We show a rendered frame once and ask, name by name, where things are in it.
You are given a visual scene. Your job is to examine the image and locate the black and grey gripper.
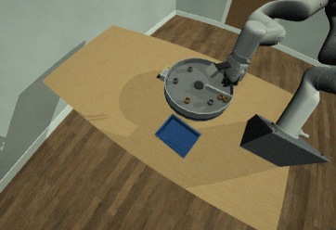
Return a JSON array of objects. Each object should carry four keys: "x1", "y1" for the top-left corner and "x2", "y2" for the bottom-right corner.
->
[{"x1": 222, "y1": 52, "x2": 250, "y2": 87}]

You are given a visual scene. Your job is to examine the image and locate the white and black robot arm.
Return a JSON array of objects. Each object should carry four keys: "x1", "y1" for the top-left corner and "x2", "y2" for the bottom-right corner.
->
[{"x1": 205, "y1": 0, "x2": 336, "y2": 139}]

